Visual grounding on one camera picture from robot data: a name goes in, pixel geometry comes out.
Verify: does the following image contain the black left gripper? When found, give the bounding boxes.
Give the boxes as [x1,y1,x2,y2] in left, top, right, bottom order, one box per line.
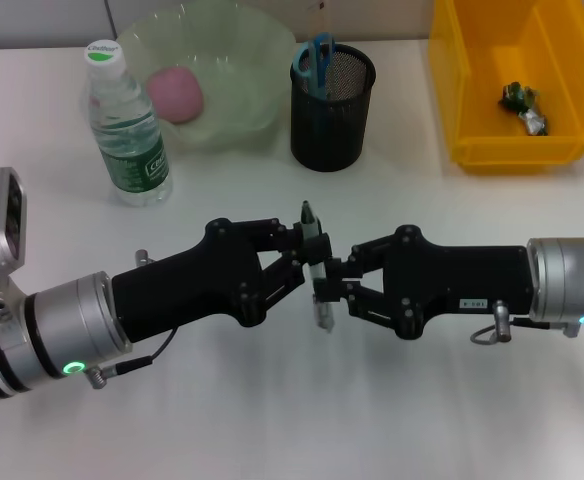
[110,217,334,346]

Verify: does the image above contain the right wrist plug with cable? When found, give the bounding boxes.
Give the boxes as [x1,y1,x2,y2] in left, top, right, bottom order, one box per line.
[469,299,551,347]

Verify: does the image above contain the blue capped scissors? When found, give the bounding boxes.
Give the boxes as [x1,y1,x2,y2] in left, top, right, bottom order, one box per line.
[294,32,338,101]

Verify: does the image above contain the black mesh pen holder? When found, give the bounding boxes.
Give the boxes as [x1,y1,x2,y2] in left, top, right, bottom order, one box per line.
[290,43,377,173]

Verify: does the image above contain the transparent plastic ruler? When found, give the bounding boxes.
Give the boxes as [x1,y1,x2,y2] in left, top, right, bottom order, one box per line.
[307,0,334,99]

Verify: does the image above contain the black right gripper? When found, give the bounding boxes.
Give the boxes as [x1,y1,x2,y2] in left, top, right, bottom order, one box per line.
[315,224,533,341]

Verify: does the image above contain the grey clear pen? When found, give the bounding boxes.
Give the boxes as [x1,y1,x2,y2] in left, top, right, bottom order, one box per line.
[299,199,335,335]

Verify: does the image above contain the translucent green fruit bowl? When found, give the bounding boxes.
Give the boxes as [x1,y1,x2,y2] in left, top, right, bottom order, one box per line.
[116,2,297,151]

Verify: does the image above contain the clear green-label water bottle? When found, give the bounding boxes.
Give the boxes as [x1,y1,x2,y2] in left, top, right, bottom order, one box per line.
[82,40,174,209]

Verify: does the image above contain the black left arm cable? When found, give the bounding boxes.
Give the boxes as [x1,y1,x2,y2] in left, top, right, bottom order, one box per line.
[85,327,179,390]

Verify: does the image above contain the green plastic wrapper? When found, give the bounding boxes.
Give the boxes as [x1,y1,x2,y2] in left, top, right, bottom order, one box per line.
[496,82,549,137]

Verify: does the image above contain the yellow plastic bin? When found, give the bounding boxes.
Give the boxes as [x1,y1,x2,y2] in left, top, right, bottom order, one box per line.
[427,0,584,175]

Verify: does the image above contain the pink peach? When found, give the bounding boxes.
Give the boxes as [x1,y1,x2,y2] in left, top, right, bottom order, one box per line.
[145,67,206,125]

